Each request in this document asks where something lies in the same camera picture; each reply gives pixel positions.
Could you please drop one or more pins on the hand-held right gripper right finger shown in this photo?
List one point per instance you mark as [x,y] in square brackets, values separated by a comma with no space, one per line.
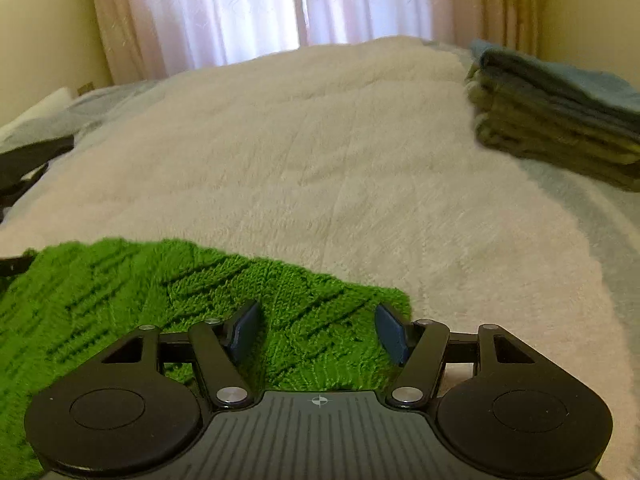
[389,327]

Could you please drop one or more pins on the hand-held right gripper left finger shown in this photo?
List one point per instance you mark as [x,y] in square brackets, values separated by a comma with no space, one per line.
[245,327]

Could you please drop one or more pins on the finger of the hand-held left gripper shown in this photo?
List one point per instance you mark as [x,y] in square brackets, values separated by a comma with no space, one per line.
[30,157]

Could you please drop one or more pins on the green knitted sweater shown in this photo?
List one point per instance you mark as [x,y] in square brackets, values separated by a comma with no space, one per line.
[150,300]

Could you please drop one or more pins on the stack of folded clothes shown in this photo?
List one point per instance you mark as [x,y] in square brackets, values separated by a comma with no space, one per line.
[555,110]

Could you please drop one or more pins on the white pillow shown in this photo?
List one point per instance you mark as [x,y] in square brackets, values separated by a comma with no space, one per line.
[37,110]

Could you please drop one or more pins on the beige drape curtain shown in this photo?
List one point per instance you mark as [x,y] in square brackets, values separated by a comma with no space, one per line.
[495,2]
[117,20]

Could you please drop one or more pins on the white fluffy blanket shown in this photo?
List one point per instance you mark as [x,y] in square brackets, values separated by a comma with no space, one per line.
[310,160]

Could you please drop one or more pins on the white sheer curtain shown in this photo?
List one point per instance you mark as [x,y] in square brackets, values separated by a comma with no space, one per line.
[280,5]

